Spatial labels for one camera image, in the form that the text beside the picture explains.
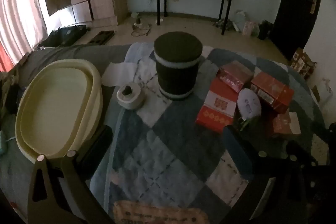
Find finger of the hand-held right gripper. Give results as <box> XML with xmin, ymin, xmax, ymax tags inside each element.
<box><xmin>286</xmin><ymin>123</ymin><xmax>336</xmax><ymax>169</ymax></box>

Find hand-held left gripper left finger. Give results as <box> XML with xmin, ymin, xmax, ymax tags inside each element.
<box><xmin>26</xmin><ymin>124</ymin><xmax>116</xmax><ymax>224</ymax></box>

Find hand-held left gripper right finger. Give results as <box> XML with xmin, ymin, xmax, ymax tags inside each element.
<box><xmin>223</xmin><ymin>124</ymin><xmax>315</xmax><ymax>224</ymax></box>

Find dark box with white end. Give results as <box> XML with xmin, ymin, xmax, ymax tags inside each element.
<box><xmin>269</xmin><ymin>112</ymin><xmax>301</xmax><ymax>136</ymax></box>

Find red white lantern print box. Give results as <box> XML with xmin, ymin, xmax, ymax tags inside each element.
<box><xmin>196</xmin><ymin>78</ymin><xmax>240</xmax><ymax>134</ymax></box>

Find white tape roll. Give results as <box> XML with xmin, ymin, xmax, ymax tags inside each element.
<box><xmin>116</xmin><ymin>83</ymin><xmax>145</xmax><ymax>110</ymax></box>

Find dark red glossy box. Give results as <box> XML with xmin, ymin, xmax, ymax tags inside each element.
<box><xmin>217</xmin><ymin>60</ymin><xmax>255</xmax><ymax>93</ymax></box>

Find cream oval plastic basin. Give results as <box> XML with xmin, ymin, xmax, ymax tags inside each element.
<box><xmin>15</xmin><ymin>59</ymin><xmax>103</xmax><ymax>163</ymax></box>

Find bright red box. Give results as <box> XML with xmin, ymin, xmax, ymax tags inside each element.
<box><xmin>249</xmin><ymin>72</ymin><xmax>294</xmax><ymax>114</ymax></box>

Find black cylindrical container white bands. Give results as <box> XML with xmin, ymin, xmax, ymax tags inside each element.
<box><xmin>154</xmin><ymin>32</ymin><xmax>203</xmax><ymax>101</ymax></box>

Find blue white patchwork quilt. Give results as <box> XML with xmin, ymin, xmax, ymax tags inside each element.
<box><xmin>89</xmin><ymin>43</ymin><xmax>330</xmax><ymax>224</ymax></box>

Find white cloth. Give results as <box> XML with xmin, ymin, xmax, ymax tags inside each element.
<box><xmin>101</xmin><ymin>63</ymin><xmax>139</xmax><ymax>86</ymax></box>

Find printed cardboard box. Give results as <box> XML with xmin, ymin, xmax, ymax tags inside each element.
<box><xmin>291</xmin><ymin>48</ymin><xmax>317</xmax><ymax>77</ymax></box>

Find black compartment tray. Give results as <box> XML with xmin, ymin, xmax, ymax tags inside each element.
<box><xmin>89</xmin><ymin>30</ymin><xmax>115</xmax><ymax>45</ymax></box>

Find pink plastic bag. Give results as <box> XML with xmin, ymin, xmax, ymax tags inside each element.
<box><xmin>243</xmin><ymin>21</ymin><xmax>259</xmax><ymax>35</ymax></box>

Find black plastic bag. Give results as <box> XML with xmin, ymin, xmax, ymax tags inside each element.
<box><xmin>259</xmin><ymin>20</ymin><xmax>273</xmax><ymax>39</ymax></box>

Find dark floor bag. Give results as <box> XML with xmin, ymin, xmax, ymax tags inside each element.
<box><xmin>42</xmin><ymin>25</ymin><xmax>87</xmax><ymax>47</ymax></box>

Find white plastic bag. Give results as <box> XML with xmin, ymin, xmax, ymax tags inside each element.
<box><xmin>235</xmin><ymin>10</ymin><xmax>248</xmax><ymax>31</ymax></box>

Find red curtain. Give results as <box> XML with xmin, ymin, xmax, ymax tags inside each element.
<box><xmin>0</xmin><ymin>43</ymin><xmax>13</xmax><ymax>72</ymax></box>

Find pale pink curtain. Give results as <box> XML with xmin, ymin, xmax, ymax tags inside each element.
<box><xmin>0</xmin><ymin>0</ymin><xmax>48</xmax><ymax>54</ymax></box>

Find tangled floor cables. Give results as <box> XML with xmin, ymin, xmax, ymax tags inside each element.
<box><xmin>131</xmin><ymin>22</ymin><xmax>153</xmax><ymax>37</ymax></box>

